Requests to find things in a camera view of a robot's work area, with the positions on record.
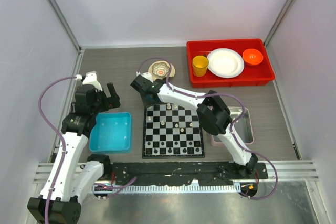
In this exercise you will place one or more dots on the blue plastic tray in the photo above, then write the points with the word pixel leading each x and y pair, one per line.
pixel 112 133

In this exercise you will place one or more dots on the red plastic bin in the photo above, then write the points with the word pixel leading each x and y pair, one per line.
pixel 258 75

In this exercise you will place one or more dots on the white paper plate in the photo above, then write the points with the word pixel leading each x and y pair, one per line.
pixel 225 63

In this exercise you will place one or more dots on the aluminium frame rail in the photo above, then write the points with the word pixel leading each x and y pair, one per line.
pixel 288 171

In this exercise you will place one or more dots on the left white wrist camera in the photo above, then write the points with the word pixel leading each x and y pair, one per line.
pixel 89 78

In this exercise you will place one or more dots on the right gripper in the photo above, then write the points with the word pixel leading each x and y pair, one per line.
pixel 145 104

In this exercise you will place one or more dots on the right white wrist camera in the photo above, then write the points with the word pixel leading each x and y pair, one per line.
pixel 146 75

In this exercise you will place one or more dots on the silver metal tray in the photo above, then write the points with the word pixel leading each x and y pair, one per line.
pixel 243 127

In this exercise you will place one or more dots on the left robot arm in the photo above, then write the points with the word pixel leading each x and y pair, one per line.
pixel 60 200

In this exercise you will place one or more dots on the yellow plastic cup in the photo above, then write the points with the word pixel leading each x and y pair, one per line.
pixel 199 65

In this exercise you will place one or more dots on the patterned small bowl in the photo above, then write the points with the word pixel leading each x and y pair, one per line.
pixel 160 69

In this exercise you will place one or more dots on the beige saucer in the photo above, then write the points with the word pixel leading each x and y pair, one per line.
pixel 172 71

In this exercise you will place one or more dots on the black mounting base plate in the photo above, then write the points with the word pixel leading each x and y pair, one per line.
pixel 179 173

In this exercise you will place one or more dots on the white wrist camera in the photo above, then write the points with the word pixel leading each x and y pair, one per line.
pixel 89 78
pixel 146 75

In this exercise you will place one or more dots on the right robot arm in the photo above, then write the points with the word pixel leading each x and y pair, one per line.
pixel 213 114

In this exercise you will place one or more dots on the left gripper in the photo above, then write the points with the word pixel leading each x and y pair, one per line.
pixel 110 103

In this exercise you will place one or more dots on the orange plastic bowl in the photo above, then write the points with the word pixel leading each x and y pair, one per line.
pixel 252 57

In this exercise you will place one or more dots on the black white chess board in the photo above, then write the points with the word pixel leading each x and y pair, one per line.
pixel 154 132

